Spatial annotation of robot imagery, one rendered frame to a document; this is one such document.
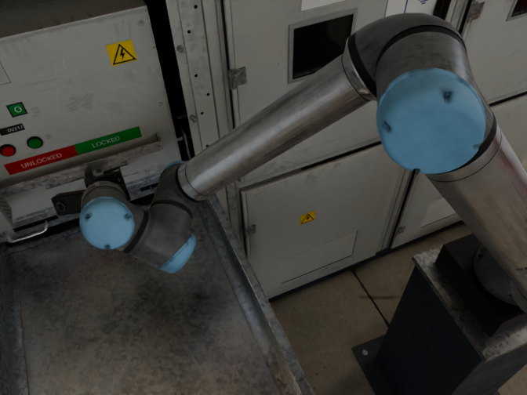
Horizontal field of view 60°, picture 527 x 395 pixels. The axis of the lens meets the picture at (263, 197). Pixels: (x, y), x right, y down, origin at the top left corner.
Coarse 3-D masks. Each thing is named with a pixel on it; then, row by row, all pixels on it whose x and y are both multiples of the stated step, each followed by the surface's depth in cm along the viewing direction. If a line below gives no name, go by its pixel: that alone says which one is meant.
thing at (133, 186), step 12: (144, 180) 126; (156, 180) 128; (132, 192) 128; (144, 192) 129; (24, 216) 119; (36, 216) 120; (48, 216) 121; (60, 216) 123; (72, 216) 125; (24, 228) 121; (36, 228) 123; (0, 240) 120
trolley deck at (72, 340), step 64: (64, 256) 120; (128, 256) 120; (192, 256) 119; (64, 320) 109; (128, 320) 108; (192, 320) 108; (64, 384) 99; (128, 384) 99; (192, 384) 98; (256, 384) 98
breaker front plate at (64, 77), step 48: (0, 48) 88; (48, 48) 92; (96, 48) 96; (144, 48) 100; (0, 96) 95; (48, 96) 99; (96, 96) 104; (144, 96) 109; (0, 144) 103; (48, 144) 108; (144, 144) 119; (48, 192) 117
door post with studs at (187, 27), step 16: (176, 0) 92; (192, 0) 93; (176, 16) 94; (192, 16) 95; (176, 32) 97; (192, 32) 98; (176, 48) 99; (192, 48) 100; (192, 64) 103; (208, 64) 105; (192, 80) 106; (208, 80) 108; (192, 96) 110; (208, 96) 111; (192, 112) 113; (208, 112) 115; (192, 128) 117; (208, 128) 118; (208, 144) 122; (224, 192) 139; (224, 208) 144
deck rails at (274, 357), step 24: (216, 216) 121; (216, 240) 122; (0, 264) 117; (240, 264) 110; (0, 288) 111; (240, 288) 112; (0, 312) 106; (264, 312) 101; (0, 336) 102; (264, 336) 104; (0, 360) 97; (24, 360) 102; (264, 360) 101; (0, 384) 93; (24, 384) 99; (288, 384) 97
